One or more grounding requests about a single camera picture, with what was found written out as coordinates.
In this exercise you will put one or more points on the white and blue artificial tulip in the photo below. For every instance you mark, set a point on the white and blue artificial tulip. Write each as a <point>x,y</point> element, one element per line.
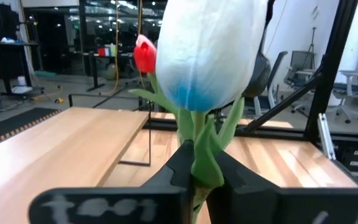
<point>210,46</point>

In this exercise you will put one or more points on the black box white labels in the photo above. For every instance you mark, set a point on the black box white labels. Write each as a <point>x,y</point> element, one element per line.
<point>346,155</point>

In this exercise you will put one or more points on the white office chair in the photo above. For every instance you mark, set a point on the white office chair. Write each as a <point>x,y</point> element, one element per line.
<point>353,84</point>

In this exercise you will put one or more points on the black floor stand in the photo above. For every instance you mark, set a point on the black floor stand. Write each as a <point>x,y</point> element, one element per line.
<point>94,71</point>

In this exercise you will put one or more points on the small wooden shelf table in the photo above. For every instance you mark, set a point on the small wooden shelf table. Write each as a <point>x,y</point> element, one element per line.
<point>57,149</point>

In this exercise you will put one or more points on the black floor mat striped edge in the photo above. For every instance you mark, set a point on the black floor mat striped edge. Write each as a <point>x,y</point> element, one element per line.
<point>11,124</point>

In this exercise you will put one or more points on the silver corner bracket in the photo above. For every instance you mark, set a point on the silver corner bracket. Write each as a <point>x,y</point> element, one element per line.
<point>325,137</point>

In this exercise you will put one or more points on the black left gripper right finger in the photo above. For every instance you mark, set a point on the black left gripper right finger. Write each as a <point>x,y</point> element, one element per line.
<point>247,202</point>

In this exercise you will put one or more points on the red artificial tulip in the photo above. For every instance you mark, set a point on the red artificial tulip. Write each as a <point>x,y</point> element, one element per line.
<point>145,54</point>

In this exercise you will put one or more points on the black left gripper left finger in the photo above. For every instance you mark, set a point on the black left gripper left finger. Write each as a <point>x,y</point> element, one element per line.
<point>166,189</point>

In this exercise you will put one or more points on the grey office chair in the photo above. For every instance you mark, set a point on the grey office chair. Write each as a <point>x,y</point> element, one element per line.
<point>301,62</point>

